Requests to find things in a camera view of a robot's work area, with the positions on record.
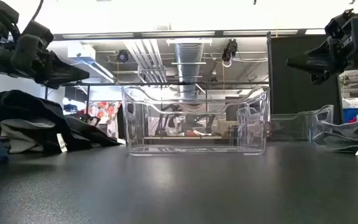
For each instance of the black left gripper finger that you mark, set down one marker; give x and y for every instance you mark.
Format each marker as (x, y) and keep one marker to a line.
(64, 73)
(56, 85)

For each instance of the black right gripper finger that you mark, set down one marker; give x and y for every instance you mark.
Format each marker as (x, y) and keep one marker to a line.
(319, 62)
(319, 78)

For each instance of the clear plastic basket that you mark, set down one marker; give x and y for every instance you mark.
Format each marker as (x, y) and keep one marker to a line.
(197, 150)
(322, 116)

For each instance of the black partition panel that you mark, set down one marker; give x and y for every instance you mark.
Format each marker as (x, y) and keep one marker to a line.
(303, 77)

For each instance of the blue storage bin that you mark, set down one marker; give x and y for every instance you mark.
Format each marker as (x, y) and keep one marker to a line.
(351, 114)

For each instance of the floral patterned cloth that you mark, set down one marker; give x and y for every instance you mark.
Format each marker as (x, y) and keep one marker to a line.
(109, 112)

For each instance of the white ceiling conduit bundle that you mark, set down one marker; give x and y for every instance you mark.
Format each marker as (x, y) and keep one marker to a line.
(149, 62)

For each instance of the background black robot arms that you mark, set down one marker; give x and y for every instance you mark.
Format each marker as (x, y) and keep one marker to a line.
(172, 119)

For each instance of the black round ceiling camera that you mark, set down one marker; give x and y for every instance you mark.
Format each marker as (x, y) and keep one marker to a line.
(122, 56)

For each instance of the silver ventilation duct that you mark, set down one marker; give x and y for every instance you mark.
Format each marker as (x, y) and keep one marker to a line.
(188, 56)

